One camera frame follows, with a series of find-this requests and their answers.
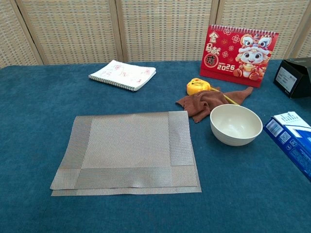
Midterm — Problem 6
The grey woven placemat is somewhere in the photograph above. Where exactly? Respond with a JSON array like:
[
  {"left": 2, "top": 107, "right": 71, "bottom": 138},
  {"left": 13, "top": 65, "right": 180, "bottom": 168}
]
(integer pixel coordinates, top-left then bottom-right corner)
[{"left": 50, "top": 110, "right": 202, "bottom": 197}]

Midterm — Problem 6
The white bowl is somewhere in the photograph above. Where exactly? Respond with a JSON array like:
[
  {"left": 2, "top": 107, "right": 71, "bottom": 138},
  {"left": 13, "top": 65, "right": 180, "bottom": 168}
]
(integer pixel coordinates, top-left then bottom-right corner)
[{"left": 209, "top": 104, "right": 263, "bottom": 147}]

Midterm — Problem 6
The brown cloth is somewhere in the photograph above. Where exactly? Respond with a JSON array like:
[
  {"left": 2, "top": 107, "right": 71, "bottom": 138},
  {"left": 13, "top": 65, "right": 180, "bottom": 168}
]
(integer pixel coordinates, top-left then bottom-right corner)
[{"left": 175, "top": 86, "right": 254, "bottom": 124}]

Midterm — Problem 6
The yellow tape measure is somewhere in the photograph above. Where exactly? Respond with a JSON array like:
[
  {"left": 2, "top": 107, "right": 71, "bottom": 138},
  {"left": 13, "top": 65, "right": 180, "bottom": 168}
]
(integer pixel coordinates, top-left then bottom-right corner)
[{"left": 186, "top": 77, "right": 240, "bottom": 106}]

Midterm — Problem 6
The white spiral notebook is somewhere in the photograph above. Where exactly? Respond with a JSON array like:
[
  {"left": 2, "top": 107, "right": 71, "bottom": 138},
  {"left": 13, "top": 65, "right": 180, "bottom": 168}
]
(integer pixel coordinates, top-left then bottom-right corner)
[{"left": 88, "top": 60, "right": 156, "bottom": 92}]

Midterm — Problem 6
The red 2026 desk calendar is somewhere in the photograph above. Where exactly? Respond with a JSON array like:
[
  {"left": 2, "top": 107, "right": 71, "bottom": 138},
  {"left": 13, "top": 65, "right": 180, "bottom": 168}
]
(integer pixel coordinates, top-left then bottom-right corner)
[{"left": 199, "top": 24, "right": 279, "bottom": 88}]

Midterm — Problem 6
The blue felt table cover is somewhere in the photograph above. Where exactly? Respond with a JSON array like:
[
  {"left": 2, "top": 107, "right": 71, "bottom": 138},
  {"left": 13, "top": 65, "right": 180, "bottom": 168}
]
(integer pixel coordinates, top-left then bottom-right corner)
[{"left": 0, "top": 59, "right": 311, "bottom": 233}]

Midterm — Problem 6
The woven folding screen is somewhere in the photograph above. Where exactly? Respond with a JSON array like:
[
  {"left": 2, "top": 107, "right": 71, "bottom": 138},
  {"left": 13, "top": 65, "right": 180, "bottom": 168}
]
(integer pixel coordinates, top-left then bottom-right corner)
[{"left": 0, "top": 0, "right": 311, "bottom": 69}]

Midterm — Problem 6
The blue and white carton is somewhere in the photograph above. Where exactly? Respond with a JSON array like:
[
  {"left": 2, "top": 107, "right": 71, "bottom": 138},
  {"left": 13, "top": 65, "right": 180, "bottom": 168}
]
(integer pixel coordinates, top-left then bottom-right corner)
[{"left": 263, "top": 111, "right": 311, "bottom": 183}]

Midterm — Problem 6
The black cardboard box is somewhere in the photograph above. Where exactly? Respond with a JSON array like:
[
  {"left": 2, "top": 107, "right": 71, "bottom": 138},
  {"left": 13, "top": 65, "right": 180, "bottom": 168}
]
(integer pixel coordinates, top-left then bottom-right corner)
[{"left": 273, "top": 57, "right": 311, "bottom": 99}]

